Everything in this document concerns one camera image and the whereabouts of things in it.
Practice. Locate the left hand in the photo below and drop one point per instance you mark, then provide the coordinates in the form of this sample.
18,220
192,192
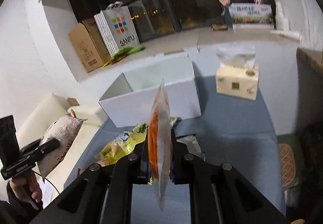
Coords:
26,187

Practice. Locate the blue table cloth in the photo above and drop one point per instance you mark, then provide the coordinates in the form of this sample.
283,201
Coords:
232,130

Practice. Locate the white cardboard storage box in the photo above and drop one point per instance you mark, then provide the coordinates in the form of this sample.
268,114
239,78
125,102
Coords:
129,99

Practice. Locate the white sofa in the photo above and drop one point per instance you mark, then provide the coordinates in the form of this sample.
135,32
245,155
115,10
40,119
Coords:
73,127

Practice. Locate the printed tissue box on sill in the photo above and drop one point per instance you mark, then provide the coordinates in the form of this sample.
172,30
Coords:
251,15

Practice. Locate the green snack packets on sill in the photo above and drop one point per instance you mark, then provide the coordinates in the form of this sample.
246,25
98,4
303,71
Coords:
124,53

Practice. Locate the yellow tissue pack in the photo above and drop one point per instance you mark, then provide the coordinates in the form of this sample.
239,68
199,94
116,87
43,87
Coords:
237,75

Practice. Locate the yellow Lays chips bag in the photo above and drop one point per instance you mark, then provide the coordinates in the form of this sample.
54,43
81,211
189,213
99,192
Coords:
122,146

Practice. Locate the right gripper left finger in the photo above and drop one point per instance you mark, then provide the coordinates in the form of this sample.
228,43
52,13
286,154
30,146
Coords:
135,166

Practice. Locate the brown cardboard box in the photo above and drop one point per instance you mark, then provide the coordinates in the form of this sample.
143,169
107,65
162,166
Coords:
89,45

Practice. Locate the white Sanfu shopping bag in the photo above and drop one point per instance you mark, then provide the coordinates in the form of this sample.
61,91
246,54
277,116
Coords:
116,28

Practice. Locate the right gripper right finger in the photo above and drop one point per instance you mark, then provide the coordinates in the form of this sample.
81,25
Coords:
185,166

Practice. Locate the orange clear snack bag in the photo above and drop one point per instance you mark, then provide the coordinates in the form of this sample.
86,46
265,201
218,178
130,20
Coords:
159,144

